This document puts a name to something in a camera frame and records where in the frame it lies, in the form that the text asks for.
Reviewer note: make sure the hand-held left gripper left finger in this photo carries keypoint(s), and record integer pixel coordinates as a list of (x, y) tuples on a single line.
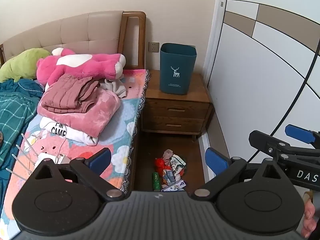
[(100, 158)]

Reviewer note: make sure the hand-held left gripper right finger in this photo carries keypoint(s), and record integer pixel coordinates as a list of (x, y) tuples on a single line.
[(216, 160)]

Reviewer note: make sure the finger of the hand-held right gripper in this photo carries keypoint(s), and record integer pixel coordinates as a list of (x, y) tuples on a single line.
[(298, 132), (260, 140)]

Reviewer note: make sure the white paper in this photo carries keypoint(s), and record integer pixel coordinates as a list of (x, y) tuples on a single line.
[(178, 176)]

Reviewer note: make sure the red plastic bag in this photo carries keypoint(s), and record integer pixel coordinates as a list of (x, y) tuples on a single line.
[(160, 164)]

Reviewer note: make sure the teal deer print bin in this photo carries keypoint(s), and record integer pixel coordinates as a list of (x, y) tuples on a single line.
[(177, 65)]

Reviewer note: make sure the person's right hand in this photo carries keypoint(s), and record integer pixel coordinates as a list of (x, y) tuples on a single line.
[(309, 215)]

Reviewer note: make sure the white printed shirt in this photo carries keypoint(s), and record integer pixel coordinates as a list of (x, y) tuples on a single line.
[(75, 135)]

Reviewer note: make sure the pink fleece blanket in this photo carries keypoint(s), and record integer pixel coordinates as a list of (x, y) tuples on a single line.
[(100, 115)]

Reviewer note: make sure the pink plastic bag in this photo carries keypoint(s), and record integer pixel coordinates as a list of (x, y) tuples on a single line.
[(168, 153)]

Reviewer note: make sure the blue white printed wrapper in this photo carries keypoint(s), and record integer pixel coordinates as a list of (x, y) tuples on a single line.
[(175, 186)]

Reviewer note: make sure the small printed snack wrapper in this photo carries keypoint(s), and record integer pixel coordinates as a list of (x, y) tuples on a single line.
[(168, 176)]

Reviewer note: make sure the white router with antennas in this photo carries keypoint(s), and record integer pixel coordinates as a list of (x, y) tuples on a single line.
[(47, 157)]

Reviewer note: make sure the green can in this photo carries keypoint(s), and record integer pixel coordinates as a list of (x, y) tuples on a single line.
[(156, 181)]

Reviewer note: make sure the wooden nightstand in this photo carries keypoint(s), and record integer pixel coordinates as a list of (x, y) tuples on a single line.
[(175, 110)]

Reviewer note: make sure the white and brown wardrobe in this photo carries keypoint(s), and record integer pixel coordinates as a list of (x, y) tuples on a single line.
[(250, 67)]

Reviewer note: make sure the grey white cloth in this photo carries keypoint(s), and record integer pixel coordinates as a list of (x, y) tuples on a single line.
[(117, 87)]

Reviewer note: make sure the mauve quilted jacket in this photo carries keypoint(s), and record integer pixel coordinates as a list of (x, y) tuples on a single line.
[(65, 92)]

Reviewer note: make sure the pink plush toy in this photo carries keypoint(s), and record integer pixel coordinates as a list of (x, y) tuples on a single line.
[(100, 66)]

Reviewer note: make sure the teal plaid blanket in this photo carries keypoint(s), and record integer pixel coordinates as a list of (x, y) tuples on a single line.
[(12, 115)]

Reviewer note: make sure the green plush toy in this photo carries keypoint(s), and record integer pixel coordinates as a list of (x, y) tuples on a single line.
[(20, 65)]

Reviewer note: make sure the beige padded wooden headboard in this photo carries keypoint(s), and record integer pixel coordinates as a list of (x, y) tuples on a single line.
[(75, 30)]

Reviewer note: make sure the wooden bed frame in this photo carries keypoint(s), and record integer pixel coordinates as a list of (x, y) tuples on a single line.
[(135, 155)]

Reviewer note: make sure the white wall socket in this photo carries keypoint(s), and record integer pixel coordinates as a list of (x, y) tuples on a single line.
[(154, 47)]

